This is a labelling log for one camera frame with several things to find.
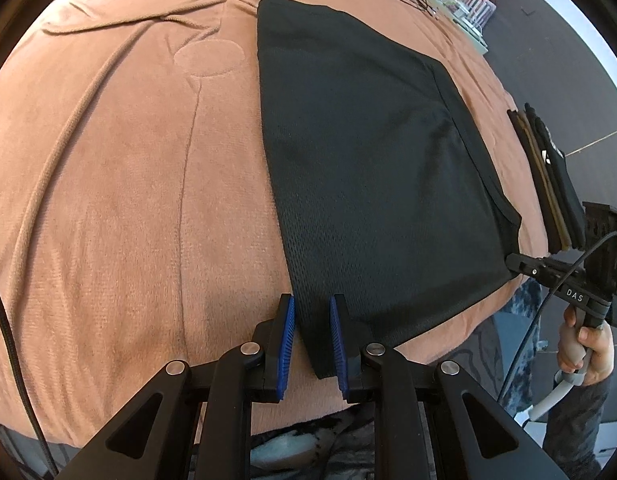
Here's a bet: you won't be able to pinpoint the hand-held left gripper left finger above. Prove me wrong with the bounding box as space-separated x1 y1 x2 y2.
53 294 296 480

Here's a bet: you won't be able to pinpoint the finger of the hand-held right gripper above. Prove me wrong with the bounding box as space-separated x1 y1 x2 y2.
505 253 584 288

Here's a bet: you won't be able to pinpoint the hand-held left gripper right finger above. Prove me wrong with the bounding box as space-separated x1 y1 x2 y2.
328 294 571 480

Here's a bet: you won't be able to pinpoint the black sleeveless shirt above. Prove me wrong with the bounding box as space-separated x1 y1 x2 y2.
256 0 523 380

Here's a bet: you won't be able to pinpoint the person's right forearm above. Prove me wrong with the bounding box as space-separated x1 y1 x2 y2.
543 375 611 471

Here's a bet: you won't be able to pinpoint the stack of folded clothes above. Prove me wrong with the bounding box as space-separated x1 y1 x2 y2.
507 102 586 253

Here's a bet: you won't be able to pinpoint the person's right hand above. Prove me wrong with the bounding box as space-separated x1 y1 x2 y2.
563 305 616 386

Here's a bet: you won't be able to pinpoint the blue grey fuzzy cloth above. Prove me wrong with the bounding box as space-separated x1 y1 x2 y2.
498 280 544 401

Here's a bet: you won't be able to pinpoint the grey printed pants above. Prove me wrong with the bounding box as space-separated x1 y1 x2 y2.
248 310 511 480

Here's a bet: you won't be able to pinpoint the brown blanket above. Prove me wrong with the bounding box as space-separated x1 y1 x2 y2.
0 0 549 448

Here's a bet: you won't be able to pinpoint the white nightstand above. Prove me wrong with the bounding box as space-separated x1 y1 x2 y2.
428 0 489 53

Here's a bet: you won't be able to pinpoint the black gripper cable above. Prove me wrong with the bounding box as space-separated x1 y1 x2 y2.
0 270 59 480
495 230 617 403

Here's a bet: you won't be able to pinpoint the white cable hose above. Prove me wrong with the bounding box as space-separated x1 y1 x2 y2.
523 375 581 426

